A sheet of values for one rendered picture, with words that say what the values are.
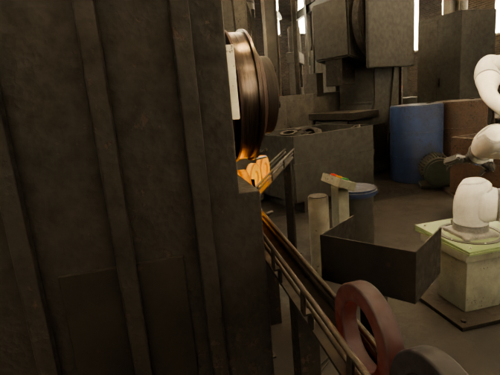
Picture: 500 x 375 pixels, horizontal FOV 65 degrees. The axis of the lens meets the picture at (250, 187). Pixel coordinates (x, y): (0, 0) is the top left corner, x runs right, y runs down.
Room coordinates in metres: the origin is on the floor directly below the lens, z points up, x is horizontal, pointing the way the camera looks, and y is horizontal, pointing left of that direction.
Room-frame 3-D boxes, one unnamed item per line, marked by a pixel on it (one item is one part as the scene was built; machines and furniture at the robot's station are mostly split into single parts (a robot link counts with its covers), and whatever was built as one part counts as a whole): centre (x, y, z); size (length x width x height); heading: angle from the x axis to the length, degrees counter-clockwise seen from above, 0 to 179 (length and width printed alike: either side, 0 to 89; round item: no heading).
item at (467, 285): (1.82, -1.06, 0.16); 0.40 x 0.40 x 0.31; 12
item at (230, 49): (1.14, 0.05, 1.15); 0.26 x 0.02 x 0.18; 13
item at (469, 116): (4.72, -2.55, 0.45); 0.59 x 0.59 x 0.89
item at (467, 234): (1.84, -1.05, 0.41); 0.22 x 0.18 x 0.06; 9
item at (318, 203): (2.25, -0.39, 0.26); 0.12 x 0.12 x 0.52
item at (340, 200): (2.33, -0.54, 0.31); 0.24 x 0.16 x 0.62; 13
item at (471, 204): (1.81, -1.06, 0.54); 0.18 x 0.16 x 0.22; 61
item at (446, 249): (1.82, -1.06, 0.33); 0.32 x 0.32 x 0.04; 12
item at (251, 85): (1.50, 0.02, 1.12); 0.47 x 0.06 x 0.47; 13
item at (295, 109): (5.91, -0.83, 0.55); 1.10 x 0.53 x 1.10; 33
